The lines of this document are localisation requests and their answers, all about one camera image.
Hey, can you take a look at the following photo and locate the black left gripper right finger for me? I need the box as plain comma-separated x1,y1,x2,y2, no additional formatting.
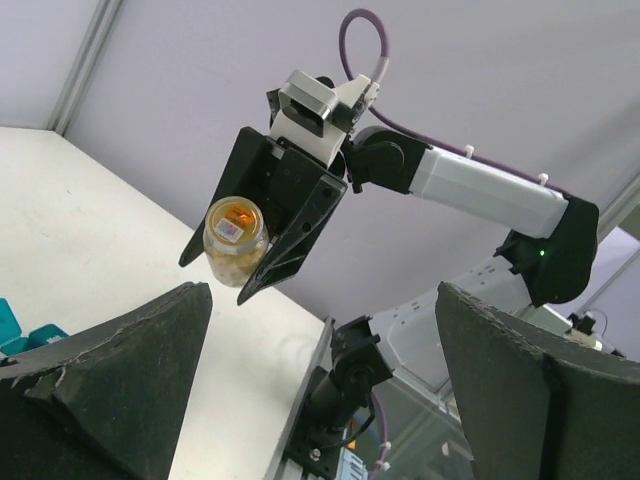
435,283,639,479

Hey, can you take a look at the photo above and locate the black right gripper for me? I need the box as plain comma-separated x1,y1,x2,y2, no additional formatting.
178,89,351,306

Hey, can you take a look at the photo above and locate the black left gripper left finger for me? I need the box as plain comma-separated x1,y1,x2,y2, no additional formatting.
1,282,212,479

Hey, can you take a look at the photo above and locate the teal Mon pill box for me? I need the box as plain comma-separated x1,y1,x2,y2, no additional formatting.
27,324,68,350

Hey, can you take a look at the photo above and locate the teal Wed pill box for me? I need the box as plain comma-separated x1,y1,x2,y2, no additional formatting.
0,298,26,356

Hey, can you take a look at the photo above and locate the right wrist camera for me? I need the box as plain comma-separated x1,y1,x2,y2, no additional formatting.
269,70,380,166

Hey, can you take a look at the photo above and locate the aluminium mounting rail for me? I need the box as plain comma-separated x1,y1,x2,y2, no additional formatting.
263,316,335,480

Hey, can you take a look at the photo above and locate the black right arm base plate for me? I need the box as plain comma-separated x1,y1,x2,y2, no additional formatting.
276,367,376,479

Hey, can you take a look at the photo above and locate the left aluminium frame post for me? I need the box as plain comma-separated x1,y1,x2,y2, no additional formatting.
46,0,125,136

